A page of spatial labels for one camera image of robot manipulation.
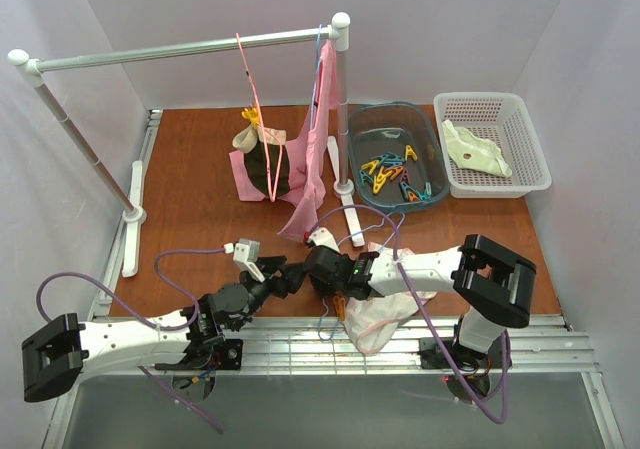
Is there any blue wire hanger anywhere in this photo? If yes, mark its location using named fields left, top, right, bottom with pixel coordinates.
left=317, top=211, right=405, bottom=341

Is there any dark green beige underwear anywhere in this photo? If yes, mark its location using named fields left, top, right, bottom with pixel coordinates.
left=229, top=125, right=290, bottom=202

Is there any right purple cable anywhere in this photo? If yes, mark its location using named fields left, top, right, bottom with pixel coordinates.
left=312, top=204, right=512, bottom=425

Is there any cream underwear in basket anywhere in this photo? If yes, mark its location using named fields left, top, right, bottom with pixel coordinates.
left=442, top=119, right=513, bottom=178

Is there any clothes rack with white feet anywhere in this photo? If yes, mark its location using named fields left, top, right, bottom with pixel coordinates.
left=7, top=12, right=364, bottom=278

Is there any yellow clothespin on hanger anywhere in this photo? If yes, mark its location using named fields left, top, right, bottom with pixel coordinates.
left=241, top=104, right=260, bottom=127

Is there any aluminium rail frame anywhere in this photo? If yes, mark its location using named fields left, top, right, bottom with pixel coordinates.
left=42, top=108, right=626, bottom=449

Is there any white pink-trimmed underwear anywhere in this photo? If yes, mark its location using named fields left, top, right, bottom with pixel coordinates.
left=343, top=242, right=439, bottom=355

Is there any teal transparent plastic bin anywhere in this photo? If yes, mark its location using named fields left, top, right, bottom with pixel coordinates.
left=348, top=102, right=449, bottom=213

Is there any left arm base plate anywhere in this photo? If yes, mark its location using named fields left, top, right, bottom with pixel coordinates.
left=201, top=339, right=244, bottom=371

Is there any blue hanger with pink garment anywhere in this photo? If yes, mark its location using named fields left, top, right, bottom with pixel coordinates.
left=309, top=25, right=323, bottom=132

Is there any orange clothespin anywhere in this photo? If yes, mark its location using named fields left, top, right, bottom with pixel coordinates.
left=332, top=295, right=347, bottom=322
left=385, top=166, right=404, bottom=180
left=404, top=189, right=422, bottom=202

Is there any magenta clothespin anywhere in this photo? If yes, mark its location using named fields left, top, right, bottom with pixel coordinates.
left=400, top=169, right=410, bottom=186

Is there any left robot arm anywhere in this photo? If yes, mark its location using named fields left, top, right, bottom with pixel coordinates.
left=21, top=256, right=304, bottom=403

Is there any yellow clothespin centre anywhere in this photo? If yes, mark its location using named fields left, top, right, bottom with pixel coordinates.
left=372, top=167, right=393, bottom=195

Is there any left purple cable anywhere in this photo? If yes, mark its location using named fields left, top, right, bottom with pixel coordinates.
left=37, top=242, right=236, bottom=435

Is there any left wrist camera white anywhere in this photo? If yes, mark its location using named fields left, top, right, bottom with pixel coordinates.
left=223, top=238, right=265, bottom=283

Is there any teal clothespin right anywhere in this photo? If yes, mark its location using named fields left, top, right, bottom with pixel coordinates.
left=420, top=181, right=432, bottom=201

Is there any light blue clothespin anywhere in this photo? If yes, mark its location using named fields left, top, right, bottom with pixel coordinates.
left=376, top=152, right=405, bottom=167

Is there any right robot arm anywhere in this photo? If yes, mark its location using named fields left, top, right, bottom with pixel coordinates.
left=301, top=229, right=537, bottom=355

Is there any white plastic basket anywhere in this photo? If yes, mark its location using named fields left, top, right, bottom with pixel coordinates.
left=433, top=92, right=552, bottom=198

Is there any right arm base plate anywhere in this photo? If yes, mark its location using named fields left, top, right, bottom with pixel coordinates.
left=417, top=337, right=503, bottom=374

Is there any pink wire hanger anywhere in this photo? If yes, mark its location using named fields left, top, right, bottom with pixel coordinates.
left=235, top=33, right=284, bottom=202

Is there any teal clothespin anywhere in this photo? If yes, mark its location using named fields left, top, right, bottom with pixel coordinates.
left=359, top=170, right=374, bottom=186
left=420, top=181, right=432, bottom=201

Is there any pink garment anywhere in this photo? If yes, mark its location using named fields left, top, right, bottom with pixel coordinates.
left=278, top=41, right=339, bottom=242

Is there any purple cable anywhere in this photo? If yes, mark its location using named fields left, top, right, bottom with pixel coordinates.
left=312, top=204, right=512, bottom=425
left=37, top=242, right=236, bottom=435

